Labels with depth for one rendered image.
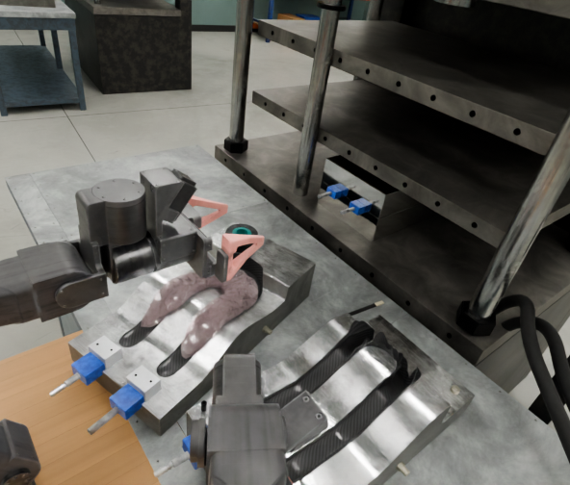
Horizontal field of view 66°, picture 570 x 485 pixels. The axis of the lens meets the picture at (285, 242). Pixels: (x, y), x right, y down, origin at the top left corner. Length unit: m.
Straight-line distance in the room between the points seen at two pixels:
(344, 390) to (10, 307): 0.55
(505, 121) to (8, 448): 1.10
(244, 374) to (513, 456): 0.66
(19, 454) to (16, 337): 1.53
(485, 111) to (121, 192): 0.87
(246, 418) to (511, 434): 0.73
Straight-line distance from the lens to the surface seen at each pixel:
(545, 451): 1.08
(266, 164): 1.80
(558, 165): 1.02
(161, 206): 0.54
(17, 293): 0.53
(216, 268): 0.60
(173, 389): 0.87
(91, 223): 0.52
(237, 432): 0.41
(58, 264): 0.55
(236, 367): 0.50
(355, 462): 0.80
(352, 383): 0.84
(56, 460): 0.90
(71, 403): 0.96
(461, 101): 1.18
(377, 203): 1.37
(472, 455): 0.99
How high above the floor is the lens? 1.56
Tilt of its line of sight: 35 degrees down
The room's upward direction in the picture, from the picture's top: 9 degrees clockwise
